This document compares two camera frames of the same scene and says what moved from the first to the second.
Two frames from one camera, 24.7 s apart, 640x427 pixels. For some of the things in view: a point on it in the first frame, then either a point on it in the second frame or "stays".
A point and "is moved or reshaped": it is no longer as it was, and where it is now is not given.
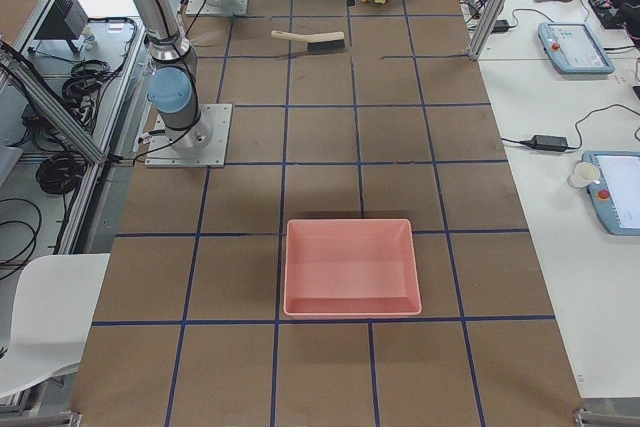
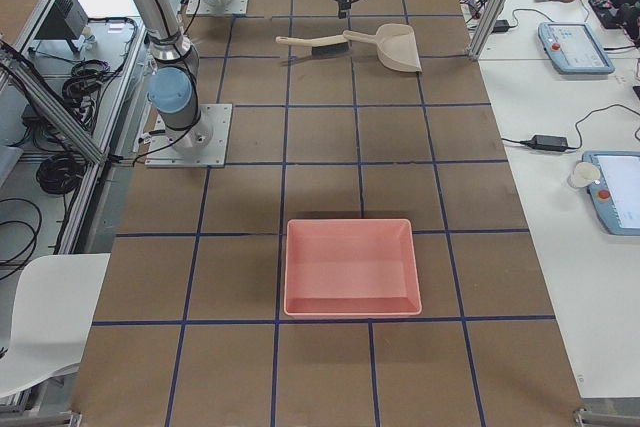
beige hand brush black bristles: x=318 y=42 is moved or reshaped
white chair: x=54 y=307 stays
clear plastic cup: x=585 y=174 stays
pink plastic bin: x=350 y=267 stays
